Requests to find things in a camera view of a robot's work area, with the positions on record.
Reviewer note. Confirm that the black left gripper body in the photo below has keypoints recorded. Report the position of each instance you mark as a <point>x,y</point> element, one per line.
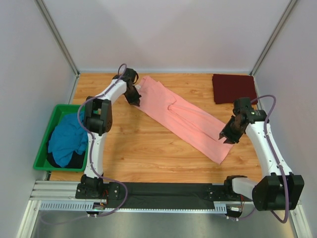
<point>132,93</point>

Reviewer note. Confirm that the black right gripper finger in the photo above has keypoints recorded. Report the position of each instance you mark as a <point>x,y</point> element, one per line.
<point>222,136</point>
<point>228,141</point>

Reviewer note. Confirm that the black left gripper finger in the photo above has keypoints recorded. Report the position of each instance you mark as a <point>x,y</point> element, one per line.
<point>137,102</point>
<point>132,102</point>

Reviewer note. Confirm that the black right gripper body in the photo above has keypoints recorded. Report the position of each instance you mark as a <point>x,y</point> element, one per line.
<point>233,127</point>

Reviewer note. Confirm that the pink t-shirt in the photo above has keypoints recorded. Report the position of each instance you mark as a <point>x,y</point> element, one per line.
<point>187,121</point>

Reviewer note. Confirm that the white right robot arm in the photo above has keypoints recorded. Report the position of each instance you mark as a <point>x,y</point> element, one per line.
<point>267,158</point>

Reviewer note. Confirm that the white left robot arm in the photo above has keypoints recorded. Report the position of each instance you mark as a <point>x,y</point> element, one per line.
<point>97,122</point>

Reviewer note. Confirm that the folded maroon t-shirt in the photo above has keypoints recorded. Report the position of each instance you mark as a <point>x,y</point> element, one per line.
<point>229,87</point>

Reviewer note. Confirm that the blue t-shirt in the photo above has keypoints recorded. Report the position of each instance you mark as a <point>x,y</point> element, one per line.
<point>68,137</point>

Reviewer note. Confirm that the green plastic bin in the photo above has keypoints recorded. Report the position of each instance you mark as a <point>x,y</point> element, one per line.
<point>41,163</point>

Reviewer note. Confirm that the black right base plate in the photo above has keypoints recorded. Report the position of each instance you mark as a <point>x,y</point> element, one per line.
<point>217,192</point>

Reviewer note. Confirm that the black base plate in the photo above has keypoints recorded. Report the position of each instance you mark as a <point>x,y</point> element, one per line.
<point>217,192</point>
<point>110,190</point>

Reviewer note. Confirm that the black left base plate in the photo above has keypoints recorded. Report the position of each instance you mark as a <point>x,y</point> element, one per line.
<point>110,190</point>

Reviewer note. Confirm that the left aluminium frame post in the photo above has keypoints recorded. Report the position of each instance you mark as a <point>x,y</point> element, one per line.
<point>55,32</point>

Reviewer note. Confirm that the aluminium frame post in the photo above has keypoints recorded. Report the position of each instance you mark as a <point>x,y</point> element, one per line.
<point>55,32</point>
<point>274,35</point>

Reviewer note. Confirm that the right aluminium frame post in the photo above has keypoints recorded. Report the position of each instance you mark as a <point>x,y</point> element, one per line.
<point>274,35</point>

